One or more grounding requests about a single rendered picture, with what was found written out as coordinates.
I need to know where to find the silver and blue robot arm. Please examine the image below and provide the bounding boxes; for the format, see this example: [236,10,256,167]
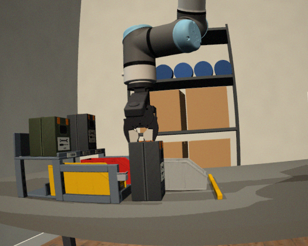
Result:
[122,0,208,117]

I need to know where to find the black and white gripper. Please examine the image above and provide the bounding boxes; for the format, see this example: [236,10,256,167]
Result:
[123,82,159,143]

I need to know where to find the yellow vertical bar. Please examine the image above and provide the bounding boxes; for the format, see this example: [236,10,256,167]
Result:
[208,174,222,200]

